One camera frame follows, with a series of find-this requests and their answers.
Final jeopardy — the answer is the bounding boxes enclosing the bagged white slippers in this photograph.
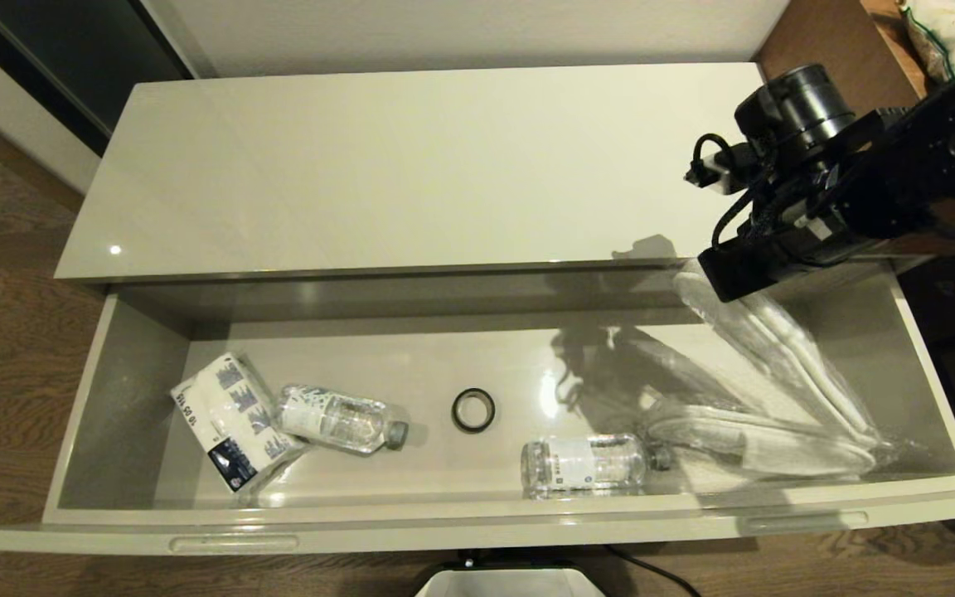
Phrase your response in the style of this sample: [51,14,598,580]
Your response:
[675,259,901,455]
[643,398,886,480]

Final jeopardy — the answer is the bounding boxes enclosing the black glass panel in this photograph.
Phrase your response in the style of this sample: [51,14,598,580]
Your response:
[0,0,192,158]

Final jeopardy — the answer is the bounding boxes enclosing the beige long drawer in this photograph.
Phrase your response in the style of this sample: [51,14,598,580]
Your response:
[0,261,955,555]

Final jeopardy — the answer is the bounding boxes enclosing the beige glossy cabinet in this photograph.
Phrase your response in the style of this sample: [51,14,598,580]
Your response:
[53,62,926,287]

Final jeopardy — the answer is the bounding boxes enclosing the clear water bottle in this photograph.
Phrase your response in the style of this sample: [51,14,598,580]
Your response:
[277,386,409,456]
[521,434,673,501]

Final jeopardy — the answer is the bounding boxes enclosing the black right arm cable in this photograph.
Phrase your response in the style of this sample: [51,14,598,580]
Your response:
[710,56,955,251]

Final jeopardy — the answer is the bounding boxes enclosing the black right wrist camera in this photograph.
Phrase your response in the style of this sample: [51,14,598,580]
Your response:
[685,133,756,197]

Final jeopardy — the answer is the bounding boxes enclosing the black base cable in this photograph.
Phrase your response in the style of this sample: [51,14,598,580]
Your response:
[606,543,702,597]

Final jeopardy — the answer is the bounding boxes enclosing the black tape ring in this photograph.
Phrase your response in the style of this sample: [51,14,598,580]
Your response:
[450,388,496,434]

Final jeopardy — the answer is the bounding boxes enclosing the brown wooden desk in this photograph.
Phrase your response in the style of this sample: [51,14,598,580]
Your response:
[755,0,955,258]

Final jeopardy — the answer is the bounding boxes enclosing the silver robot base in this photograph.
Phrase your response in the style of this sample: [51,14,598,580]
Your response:
[415,549,607,597]

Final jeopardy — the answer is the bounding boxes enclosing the white blue tissue pack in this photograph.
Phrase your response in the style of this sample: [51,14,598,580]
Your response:
[169,354,308,494]

